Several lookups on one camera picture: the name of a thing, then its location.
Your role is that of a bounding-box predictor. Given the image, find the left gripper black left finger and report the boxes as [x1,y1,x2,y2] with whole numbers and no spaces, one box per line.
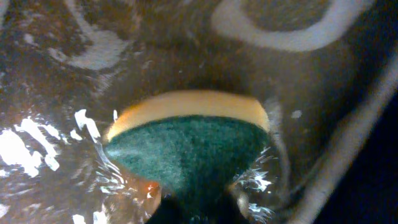
[146,197,183,224]

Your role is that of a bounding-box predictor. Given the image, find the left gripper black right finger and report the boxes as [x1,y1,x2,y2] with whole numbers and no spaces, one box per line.
[211,190,249,224]

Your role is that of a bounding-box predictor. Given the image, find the yellow green sponge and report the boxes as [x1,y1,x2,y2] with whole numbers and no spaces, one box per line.
[104,90,269,198]

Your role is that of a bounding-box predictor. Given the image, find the metal water tray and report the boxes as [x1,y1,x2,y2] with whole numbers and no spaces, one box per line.
[1,1,397,223]

